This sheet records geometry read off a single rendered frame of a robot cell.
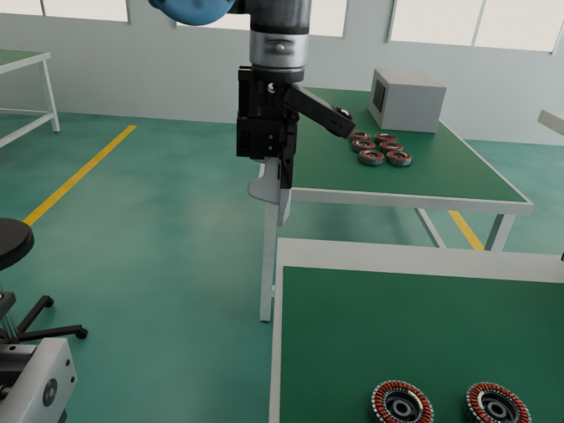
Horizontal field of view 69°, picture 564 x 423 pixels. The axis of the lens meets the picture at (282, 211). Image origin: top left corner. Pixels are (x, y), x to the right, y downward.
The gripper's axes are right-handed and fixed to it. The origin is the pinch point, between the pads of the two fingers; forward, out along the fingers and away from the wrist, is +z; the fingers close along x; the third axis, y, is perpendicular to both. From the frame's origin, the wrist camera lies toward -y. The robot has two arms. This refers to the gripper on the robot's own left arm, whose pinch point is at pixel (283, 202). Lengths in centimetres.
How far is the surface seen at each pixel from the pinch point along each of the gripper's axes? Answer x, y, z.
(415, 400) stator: 7.1, -27.1, 37.0
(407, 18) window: -397, -137, -6
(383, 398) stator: 6.9, -20.9, 36.8
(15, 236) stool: -75, 94, 59
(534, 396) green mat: 3, -54, 40
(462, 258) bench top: -45, -59, 40
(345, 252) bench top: -46, -23, 40
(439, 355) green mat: -7, -38, 40
